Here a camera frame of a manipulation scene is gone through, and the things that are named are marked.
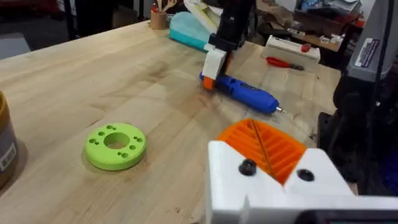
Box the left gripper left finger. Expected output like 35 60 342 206
206 118 285 224

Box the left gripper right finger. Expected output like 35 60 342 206
252 119 356 197

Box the blue electric screwdriver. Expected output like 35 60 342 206
198 72 287 115

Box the teal foam box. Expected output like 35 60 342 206
169 11 216 53

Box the white and yellow board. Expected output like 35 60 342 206
182 0 224 34

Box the white box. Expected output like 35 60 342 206
262 34 322 73

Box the wooden cup with utensils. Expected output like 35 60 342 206
150 0 178 30

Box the cardboard box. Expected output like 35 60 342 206
111 5 139 29

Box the heap of clutter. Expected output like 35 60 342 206
256 0 366 53

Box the green disc with holes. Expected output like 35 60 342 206
85 122 147 172

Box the grey box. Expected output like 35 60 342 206
0 32 31 60

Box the brown tub with label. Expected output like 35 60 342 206
0 90 20 189

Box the red handled tool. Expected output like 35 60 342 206
266 56 305 72

